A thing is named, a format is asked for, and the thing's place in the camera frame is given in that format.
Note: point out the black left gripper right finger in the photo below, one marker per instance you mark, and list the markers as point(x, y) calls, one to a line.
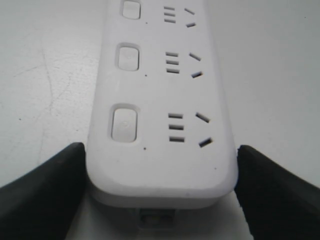
point(277, 204)

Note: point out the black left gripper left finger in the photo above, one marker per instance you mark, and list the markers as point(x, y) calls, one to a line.
point(42, 204)

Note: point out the white five-outlet power strip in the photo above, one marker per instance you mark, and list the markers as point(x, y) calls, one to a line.
point(160, 138)

